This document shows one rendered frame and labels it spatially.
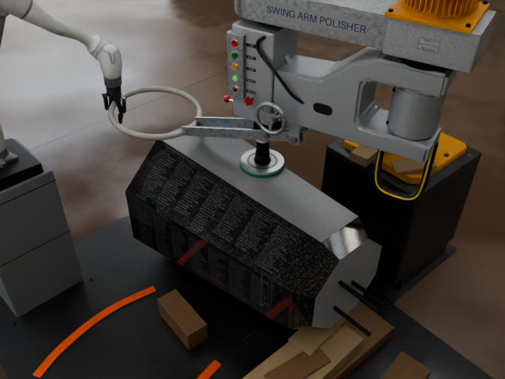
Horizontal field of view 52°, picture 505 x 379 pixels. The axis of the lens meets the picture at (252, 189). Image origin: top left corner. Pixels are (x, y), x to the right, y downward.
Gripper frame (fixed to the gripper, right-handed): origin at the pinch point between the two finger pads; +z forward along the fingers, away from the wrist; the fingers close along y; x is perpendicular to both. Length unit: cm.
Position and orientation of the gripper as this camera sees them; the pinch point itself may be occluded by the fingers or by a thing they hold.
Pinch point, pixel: (116, 117)
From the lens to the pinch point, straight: 296.5
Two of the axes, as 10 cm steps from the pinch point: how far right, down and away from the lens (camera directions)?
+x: 2.7, -6.2, 7.4
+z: -0.9, 7.5, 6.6
